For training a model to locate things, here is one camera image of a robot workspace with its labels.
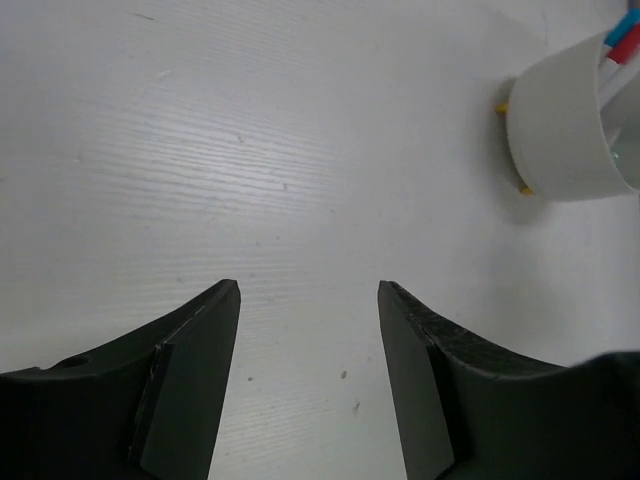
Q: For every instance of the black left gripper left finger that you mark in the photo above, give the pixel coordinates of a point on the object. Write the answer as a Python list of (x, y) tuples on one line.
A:
[(148, 404)]

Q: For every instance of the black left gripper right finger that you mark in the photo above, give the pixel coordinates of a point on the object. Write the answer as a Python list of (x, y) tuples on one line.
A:
[(467, 408)]

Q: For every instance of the white round divided container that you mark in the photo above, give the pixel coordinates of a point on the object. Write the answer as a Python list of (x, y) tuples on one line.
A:
[(554, 129)]

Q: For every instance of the blue cap white marker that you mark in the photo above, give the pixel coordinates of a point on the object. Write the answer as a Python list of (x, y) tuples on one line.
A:
[(621, 29)]

